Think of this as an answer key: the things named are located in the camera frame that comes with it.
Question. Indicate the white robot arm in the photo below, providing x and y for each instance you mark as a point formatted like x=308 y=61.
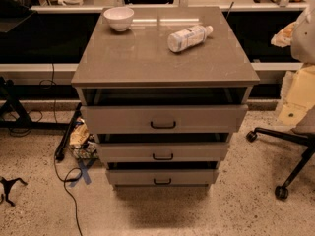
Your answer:
x=300 y=37

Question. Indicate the white plastic bottle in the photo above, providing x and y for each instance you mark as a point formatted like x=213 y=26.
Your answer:
x=186 y=38

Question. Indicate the black table leg stand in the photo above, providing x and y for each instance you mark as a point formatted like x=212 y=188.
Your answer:
x=24 y=121

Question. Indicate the grey drawer cabinet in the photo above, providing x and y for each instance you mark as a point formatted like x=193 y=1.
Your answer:
x=136 y=68

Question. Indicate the grey drawer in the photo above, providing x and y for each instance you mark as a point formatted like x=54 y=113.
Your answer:
x=162 y=152
x=163 y=119
x=161 y=177

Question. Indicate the grey office chair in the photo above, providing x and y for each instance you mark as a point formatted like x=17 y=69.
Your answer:
x=303 y=135

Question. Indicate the black power strip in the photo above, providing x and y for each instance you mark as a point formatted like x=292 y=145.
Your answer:
x=59 y=153

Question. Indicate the white ceramic bowl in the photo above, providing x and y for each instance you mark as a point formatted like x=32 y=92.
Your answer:
x=119 y=18

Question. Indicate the snack bags on floor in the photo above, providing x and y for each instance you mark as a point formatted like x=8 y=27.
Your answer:
x=82 y=142

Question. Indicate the blue tape cross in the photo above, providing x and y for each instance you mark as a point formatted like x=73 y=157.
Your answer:
x=84 y=165

